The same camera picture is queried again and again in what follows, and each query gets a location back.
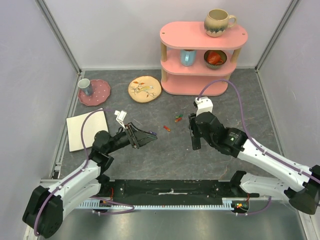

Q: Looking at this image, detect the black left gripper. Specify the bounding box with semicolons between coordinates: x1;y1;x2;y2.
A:
106;122;157;154

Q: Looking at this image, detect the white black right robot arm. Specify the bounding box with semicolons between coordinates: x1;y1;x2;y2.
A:
188;112;320;215

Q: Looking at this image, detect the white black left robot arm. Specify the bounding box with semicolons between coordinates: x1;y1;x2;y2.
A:
22;123;157;239

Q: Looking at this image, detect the red orange battery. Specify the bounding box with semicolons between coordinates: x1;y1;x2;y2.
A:
163;125;171;132

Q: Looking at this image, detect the white square plate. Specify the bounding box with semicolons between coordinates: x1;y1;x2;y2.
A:
66;111;109;152

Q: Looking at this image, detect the cream bird plate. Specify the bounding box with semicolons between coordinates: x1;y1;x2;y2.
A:
128;75;162;103

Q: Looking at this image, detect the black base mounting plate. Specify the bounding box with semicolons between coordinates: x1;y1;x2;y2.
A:
96;179;248;206

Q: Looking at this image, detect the pink dotted plate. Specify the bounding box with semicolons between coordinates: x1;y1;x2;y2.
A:
77;79;111;107

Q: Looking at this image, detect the orange cup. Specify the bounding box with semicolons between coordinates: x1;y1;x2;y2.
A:
206;51;224;65

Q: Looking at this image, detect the pink three-tier shelf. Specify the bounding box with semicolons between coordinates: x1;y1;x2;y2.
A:
159;21;248;96

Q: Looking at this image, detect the light blue mug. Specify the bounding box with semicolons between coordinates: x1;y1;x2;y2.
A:
180;49;197;67

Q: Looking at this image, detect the dark patterned bowl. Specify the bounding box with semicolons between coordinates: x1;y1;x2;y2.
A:
203;50;228;70

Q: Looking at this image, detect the grey blue cup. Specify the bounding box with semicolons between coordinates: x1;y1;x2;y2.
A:
77;78;94;96

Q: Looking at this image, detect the beige ceramic mug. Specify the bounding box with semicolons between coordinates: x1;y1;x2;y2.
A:
203;9;237;38

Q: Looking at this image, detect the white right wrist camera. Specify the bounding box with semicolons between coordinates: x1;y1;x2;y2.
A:
194;96;214;116

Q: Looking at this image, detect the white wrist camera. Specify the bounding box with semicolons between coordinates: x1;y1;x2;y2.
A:
194;96;214;116
114;110;127;128

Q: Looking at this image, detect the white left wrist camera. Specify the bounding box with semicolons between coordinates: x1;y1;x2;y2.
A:
114;110;127;128

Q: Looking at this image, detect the white slotted cable duct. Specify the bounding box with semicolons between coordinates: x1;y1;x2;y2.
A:
74;198;251;209

